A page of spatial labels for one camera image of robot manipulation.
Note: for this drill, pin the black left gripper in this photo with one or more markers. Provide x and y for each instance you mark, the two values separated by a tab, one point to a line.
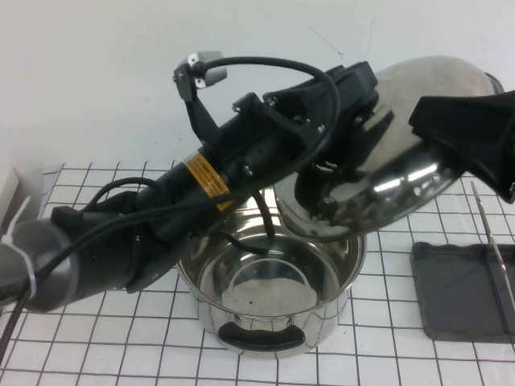
257	136

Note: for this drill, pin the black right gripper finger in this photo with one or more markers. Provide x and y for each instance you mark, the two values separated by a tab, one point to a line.
450	120

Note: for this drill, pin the stainless steel pot lid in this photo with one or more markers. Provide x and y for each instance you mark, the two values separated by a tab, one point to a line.
402	169

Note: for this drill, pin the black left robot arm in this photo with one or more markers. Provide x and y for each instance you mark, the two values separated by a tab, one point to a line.
100	257

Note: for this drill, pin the white black-grid tablecloth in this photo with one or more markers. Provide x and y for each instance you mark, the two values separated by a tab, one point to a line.
120	354

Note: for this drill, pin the beige box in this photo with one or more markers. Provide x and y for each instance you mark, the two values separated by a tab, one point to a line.
8	193

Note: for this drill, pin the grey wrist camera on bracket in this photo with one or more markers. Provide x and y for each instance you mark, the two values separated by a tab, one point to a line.
215	72

